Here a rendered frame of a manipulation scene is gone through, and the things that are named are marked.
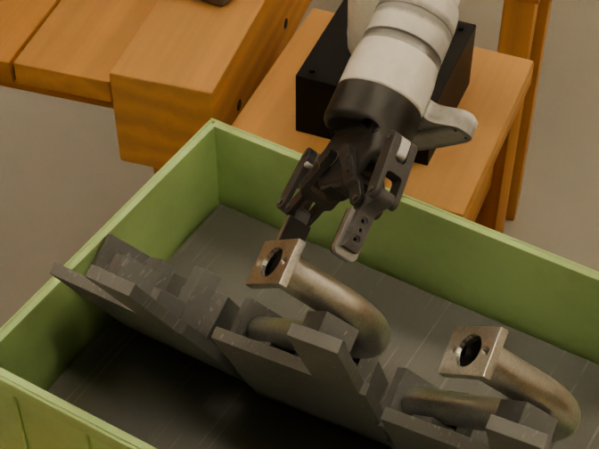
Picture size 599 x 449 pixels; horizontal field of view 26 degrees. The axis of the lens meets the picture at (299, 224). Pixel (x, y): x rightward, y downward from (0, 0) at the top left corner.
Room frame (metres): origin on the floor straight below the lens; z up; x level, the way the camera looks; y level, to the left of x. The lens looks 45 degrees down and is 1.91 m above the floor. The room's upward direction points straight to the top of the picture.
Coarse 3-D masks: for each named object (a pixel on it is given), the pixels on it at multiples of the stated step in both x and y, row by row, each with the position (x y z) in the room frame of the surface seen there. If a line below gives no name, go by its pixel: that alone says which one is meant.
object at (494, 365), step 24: (456, 336) 0.63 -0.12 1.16; (480, 336) 0.62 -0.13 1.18; (504, 336) 0.61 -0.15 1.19; (456, 360) 0.61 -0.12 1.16; (480, 360) 0.60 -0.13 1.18; (504, 360) 0.61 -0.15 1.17; (504, 384) 0.60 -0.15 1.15; (528, 384) 0.60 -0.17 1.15; (552, 384) 0.61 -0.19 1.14; (408, 408) 0.73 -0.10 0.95; (432, 408) 0.71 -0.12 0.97; (456, 408) 0.70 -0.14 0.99; (480, 408) 0.68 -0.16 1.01; (552, 408) 0.60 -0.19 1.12; (576, 408) 0.61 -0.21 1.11
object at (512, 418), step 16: (512, 400) 0.60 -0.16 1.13; (384, 416) 0.66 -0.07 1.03; (400, 416) 0.66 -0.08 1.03; (496, 416) 0.58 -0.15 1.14; (512, 416) 0.59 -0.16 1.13; (528, 416) 0.58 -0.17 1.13; (544, 416) 0.59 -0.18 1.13; (400, 432) 0.66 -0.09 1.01; (416, 432) 0.64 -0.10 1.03; (432, 432) 0.64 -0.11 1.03; (448, 432) 0.64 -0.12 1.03; (480, 432) 0.72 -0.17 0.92; (496, 432) 0.57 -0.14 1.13; (512, 432) 0.57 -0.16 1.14; (528, 432) 0.56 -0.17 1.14; (544, 432) 0.58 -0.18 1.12; (400, 448) 0.70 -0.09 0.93; (416, 448) 0.68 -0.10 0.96; (432, 448) 0.66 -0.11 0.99; (448, 448) 0.64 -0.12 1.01; (464, 448) 0.63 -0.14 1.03; (480, 448) 0.63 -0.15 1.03; (496, 448) 0.59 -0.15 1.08; (512, 448) 0.58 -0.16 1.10; (528, 448) 0.56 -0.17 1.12; (544, 448) 0.55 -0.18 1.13
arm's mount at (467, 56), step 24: (336, 24) 1.33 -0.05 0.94; (336, 48) 1.29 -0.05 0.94; (456, 48) 1.28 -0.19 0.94; (312, 72) 1.24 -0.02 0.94; (336, 72) 1.24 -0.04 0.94; (456, 72) 1.26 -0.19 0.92; (312, 96) 1.23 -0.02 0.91; (432, 96) 1.20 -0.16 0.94; (456, 96) 1.27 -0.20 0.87; (312, 120) 1.23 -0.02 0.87
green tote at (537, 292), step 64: (192, 192) 1.07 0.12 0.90; (256, 192) 1.09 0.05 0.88; (384, 256) 1.00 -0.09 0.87; (448, 256) 0.96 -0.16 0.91; (512, 256) 0.93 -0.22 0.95; (64, 320) 0.87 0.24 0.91; (512, 320) 0.92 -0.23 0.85; (576, 320) 0.89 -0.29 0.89; (0, 384) 0.76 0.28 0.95; (0, 448) 0.77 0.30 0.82; (64, 448) 0.73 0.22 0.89; (128, 448) 0.68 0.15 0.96
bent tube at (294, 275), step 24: (288, 240) 0.71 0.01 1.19; (264, 264) 0.71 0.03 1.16; (288, 264) 0.69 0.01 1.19; (264, 288) 0.69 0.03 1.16; (288, 288) 0.69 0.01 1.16; (312, 288) 0.69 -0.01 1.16; (336, 288) 0.70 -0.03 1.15; (336, 312) 0.69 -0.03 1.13; (360, 312) 0.69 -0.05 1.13; (264, 336) 0.81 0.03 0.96; (360, 336) 0.69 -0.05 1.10; (384, 336) 0.70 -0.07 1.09
